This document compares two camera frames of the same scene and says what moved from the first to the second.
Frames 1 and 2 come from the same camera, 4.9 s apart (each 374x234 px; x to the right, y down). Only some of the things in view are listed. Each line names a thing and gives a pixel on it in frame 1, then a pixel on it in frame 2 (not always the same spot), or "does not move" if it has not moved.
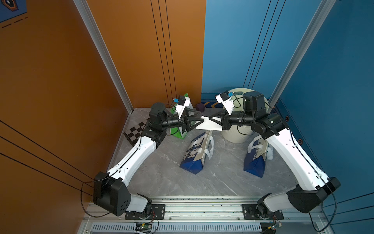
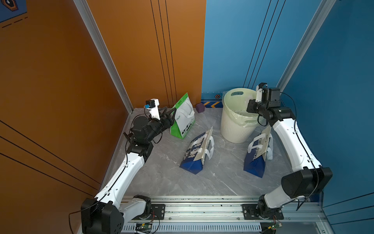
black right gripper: (224, 121) to (252, 103)
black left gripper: (188, 121) to (167, 122)
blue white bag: (193, 161) does not move
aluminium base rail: (201, 215) does not move
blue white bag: (259, 150) does not move
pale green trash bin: (239, 133) does not move
